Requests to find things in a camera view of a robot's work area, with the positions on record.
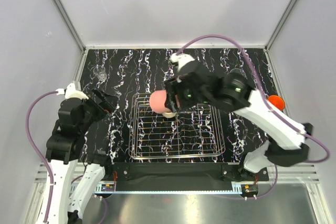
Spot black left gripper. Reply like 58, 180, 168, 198
79, 87, 119, 133

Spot beige brown ceramic cup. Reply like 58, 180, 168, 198
162, 110, 177, 119

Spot pink plastic cup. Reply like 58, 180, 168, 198
149, 90, 170, 114

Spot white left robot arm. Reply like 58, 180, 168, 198
36, 83, 118, 223

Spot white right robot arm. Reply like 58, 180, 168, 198
165, 72, 312, 180

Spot small clear glass cup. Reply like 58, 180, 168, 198
93, 66, 107, 81

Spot black marbled table mat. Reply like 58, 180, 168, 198
80, 49, 268, 163

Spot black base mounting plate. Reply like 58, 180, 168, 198
107, 163, 269, 193

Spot large clear glass cup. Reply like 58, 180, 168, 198
229, 68, 246, 78

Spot orange translucent plastic cup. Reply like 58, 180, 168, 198
267, 95, 286, 111

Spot metal wire dish rack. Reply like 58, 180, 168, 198
129, 93, 225, 160

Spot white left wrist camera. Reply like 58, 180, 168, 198
56, 82, 89, 100

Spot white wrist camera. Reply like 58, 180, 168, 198
56, 82, 89, 100
170, 53, 198, 76

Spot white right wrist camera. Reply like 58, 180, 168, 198
170, 53, 198, 76

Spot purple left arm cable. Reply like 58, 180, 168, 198
26, 90, 110, 224

